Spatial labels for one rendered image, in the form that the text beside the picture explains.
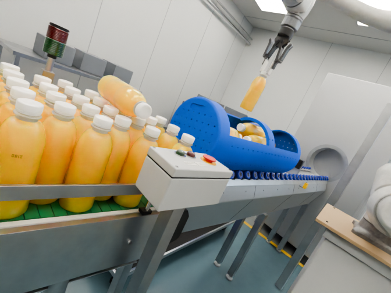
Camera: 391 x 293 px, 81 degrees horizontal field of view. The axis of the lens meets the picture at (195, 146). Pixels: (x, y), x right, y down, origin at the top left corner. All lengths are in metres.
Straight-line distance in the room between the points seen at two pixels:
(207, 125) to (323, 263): 0.65
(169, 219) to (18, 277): 0.31
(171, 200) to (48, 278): 0.32
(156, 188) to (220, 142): 0.41
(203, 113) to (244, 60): 6.12
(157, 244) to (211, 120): 0.47
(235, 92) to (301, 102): 1.78
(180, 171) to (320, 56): 6.05
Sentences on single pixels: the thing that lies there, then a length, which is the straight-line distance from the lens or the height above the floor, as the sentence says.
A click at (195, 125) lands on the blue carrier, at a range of 0.90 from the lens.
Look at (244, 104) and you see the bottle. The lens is 1.28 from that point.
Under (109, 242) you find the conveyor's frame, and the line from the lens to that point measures 0.65.
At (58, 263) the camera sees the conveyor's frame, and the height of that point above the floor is 0.80.
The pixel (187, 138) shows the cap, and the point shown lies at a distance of 0.66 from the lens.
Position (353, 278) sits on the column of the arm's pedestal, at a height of 0.89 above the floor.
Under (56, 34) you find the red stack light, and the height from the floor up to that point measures 1.23.
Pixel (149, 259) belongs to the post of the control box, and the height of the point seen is 0.82.
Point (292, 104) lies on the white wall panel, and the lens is 6.17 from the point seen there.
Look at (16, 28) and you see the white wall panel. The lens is 3.84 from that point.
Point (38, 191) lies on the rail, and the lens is 0.52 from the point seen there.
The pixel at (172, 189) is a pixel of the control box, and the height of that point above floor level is 1.05.
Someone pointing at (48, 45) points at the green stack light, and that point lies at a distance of 0.98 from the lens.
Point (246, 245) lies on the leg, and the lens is 1.94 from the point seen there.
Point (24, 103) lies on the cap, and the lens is 0.47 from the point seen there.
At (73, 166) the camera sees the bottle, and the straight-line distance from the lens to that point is 0.55.
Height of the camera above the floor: 1.25
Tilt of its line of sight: 13 degrees down
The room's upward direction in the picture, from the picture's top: 24 degrees clockwise
